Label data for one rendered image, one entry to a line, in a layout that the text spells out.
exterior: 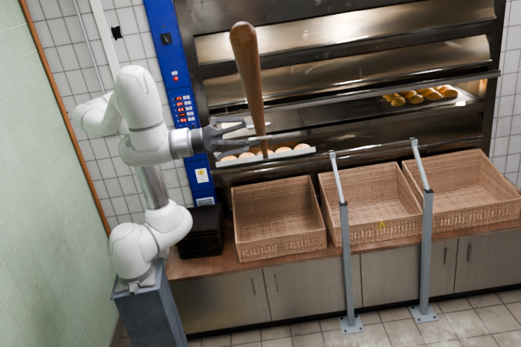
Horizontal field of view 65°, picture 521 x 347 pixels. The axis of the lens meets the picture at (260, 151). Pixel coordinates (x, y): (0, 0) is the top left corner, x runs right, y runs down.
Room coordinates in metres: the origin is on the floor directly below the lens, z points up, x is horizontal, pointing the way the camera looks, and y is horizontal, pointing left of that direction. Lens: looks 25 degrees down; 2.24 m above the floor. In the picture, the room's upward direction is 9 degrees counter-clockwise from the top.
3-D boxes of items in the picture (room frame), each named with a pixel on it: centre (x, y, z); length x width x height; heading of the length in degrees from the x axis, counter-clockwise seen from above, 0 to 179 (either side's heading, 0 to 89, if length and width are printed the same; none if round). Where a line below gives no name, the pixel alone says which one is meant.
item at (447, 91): (2.91, -1.20, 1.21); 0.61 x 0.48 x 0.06; 0
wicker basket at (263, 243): (2.21, -0.04, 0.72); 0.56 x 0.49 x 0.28; 91
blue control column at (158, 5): (3.41, 0.43, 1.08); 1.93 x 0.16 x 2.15; 0
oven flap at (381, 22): (2.47, -0.61, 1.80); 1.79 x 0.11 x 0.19; 90
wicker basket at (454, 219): (2.20, -1.23, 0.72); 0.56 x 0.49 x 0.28; 91
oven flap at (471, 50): (2.47, -0.61, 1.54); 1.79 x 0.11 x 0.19; 90
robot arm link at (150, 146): (1.11, 0.33, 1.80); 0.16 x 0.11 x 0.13; 89
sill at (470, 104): (2.50, -0.61, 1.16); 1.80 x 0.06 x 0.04; 90
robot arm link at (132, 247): (1.50, 0.64, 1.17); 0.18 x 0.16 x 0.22; 128
